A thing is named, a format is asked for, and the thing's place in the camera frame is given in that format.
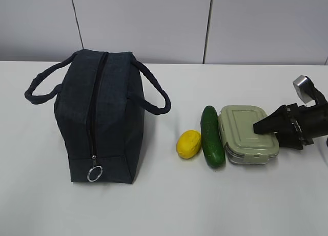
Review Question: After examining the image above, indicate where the green cucumber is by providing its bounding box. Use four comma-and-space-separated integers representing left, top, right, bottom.
200, 105, 226, 169

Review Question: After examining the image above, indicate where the dark blue lunch bag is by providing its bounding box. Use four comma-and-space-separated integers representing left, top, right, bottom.
25, 49, 171, 184

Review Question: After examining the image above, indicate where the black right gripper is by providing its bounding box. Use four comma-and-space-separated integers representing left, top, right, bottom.
253, 103, 327, 150

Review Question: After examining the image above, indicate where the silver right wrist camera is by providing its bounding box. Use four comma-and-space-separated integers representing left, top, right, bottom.
293, 75, 315, 104

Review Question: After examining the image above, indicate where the green lid glass container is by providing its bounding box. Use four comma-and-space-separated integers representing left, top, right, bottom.
218, 105, 279, 165

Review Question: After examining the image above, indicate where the yellow lemon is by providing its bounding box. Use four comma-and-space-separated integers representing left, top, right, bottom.
176, 130, 201, 159

